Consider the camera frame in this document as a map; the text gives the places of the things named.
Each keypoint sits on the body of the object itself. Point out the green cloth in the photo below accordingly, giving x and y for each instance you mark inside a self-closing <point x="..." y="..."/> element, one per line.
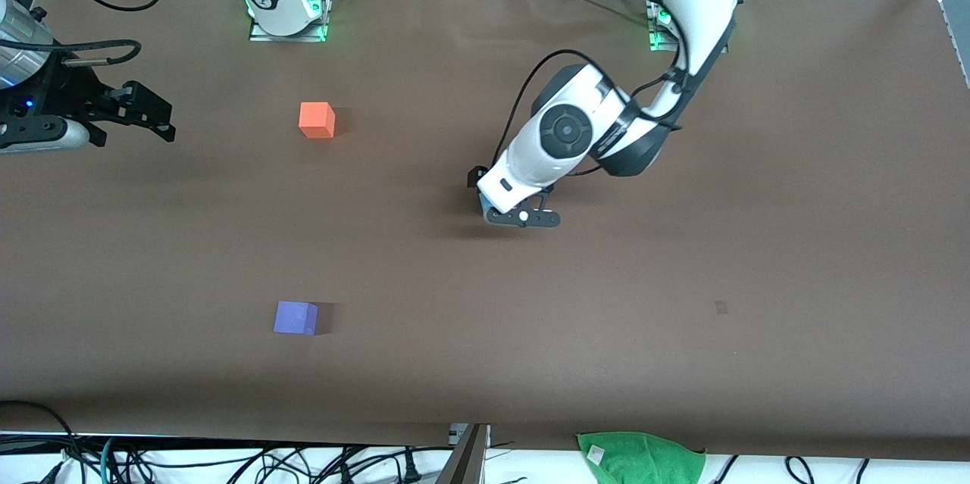
<point x="640" y="461"/>

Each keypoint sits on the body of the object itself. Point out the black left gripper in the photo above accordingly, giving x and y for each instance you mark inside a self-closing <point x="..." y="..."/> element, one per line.
<point x="478" y="177"/>

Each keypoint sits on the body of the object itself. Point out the light blue block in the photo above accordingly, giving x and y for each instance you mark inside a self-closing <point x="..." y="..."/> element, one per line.
<point x="484" y="204"/>

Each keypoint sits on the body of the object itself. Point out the orange block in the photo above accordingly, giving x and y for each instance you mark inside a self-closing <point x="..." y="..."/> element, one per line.
<point x="316" y="120"/>

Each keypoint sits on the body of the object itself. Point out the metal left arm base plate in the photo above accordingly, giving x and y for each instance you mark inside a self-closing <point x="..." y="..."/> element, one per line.
<point x="656" y="45"/>

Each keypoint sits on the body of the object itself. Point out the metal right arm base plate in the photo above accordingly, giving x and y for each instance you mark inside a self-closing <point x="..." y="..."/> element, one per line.
<point x="261" y="35"/>

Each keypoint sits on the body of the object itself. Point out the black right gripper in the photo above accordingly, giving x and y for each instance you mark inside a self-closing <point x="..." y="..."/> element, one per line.
<point x="67" y="98"/>

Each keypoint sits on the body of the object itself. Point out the brown paper table cover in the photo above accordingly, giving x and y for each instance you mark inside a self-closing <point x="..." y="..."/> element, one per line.
<point x="485" y="317"/>

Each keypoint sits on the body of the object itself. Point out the purple block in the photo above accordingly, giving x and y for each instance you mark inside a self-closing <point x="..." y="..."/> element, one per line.
<point x="294" y="317"/>

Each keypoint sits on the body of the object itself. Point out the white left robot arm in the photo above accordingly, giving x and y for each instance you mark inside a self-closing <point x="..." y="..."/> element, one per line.
<point x="705" y="7"/>

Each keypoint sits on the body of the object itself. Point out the grey metal post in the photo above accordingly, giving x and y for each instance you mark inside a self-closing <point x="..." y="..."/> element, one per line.
<point x="464" y="461"/>

